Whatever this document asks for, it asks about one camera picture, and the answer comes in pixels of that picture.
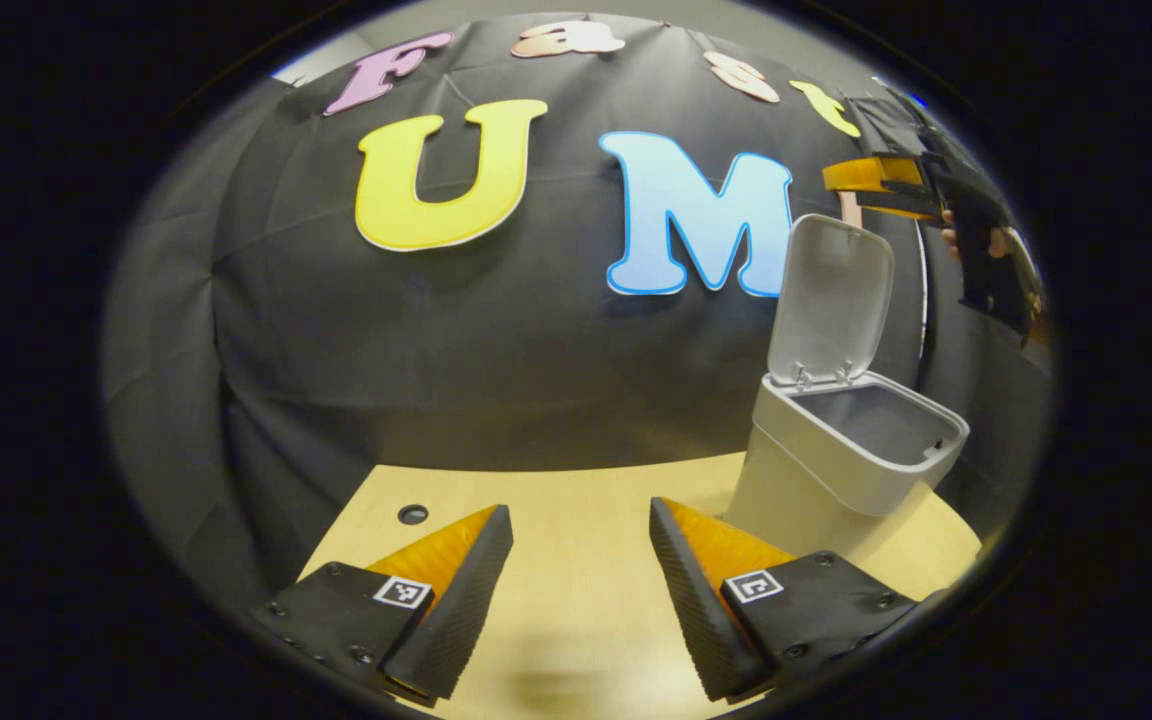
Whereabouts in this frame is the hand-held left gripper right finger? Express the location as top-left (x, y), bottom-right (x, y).
top-left (649, 497), bottom-right (922, 703)

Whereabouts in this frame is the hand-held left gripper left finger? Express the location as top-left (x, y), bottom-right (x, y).
top-left (251, 504), bottom-right (515, 701)

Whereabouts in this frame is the white desktop garbage bin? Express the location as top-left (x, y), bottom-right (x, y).
top-left (724, 213), bottom-right (970, 561)

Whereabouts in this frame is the wooden desktop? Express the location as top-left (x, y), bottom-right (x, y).
top-left (301, 450), bottom-right (982, 720)

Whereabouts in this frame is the black backdrop cloth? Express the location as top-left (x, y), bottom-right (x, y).
top-left (101, 12), bottom-right (1057, 601)

